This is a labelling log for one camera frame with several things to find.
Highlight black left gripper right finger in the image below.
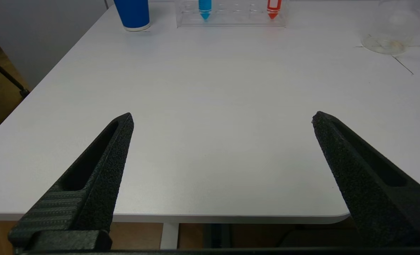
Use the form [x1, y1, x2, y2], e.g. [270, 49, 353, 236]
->
[312, 111, 420, 248]

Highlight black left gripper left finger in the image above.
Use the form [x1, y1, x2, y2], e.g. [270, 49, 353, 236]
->
[8, 113, 134, 253]

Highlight clear glass beaker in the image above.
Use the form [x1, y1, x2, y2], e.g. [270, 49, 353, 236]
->
[361, 0, 420, 55]

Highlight red pigment test tube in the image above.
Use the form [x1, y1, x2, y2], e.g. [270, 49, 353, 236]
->
[267, 0, 282, 20]

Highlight blue pigment test tube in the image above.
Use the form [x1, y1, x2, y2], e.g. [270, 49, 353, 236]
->
[198, 0, 212, 20]

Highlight clear acrylic test tube rack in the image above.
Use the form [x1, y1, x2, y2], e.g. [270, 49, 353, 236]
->
[175, 0, 288, 28]

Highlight white table leg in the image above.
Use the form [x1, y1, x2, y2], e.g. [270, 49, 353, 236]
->
[160, 223, 180, 249]

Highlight black metal stand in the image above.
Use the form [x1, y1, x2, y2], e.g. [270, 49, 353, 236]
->
[0, 53, 30, 99]

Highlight blue white paper cup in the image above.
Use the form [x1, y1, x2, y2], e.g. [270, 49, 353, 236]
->
[114, 0, 151, 32]

